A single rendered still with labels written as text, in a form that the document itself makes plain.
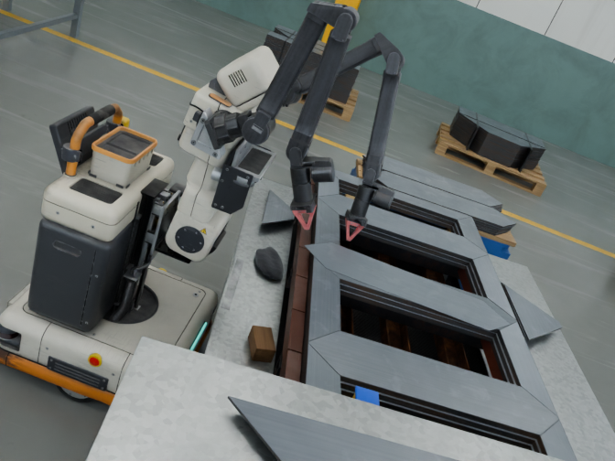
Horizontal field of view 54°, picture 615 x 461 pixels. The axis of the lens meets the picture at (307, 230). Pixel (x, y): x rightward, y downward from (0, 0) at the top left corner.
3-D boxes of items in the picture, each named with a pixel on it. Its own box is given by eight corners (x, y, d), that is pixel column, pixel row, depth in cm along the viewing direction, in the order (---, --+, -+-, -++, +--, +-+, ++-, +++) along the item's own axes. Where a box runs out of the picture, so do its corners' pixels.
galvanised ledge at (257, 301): (296, 195, 280) (297, 189, 279) (267, 395, 166) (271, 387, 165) (254, 181, 278) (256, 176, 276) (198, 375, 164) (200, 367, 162)
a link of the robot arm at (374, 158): (389, 54, 204) (385, 50, 194) (406, 57, 203) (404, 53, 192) (364, 177, 213) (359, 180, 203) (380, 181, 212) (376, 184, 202)
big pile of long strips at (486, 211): (496, 206, 319) (501, 197, 316) (516, 243, 284) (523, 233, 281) (357, 157, 309) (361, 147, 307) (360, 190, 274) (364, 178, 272)
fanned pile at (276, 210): (295, 198, 270) (297, 191, 268) (288, 241, 235) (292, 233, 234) (268, 189, 268) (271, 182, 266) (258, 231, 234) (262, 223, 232)
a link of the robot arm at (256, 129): (319, -15, 158) (313, -13, 149) (363, 13, 159) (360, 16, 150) (245, 126, 178) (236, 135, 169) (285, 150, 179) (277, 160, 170)
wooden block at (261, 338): (247, 337, 179) (252, 324, 177) (266, 339, 181) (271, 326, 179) (251, 360, 171) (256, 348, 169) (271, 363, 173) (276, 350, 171)
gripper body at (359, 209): (362, 219, 216) (369, 199, 215) (366, 225, 207) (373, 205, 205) (345, 213, 216) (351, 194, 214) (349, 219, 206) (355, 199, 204)
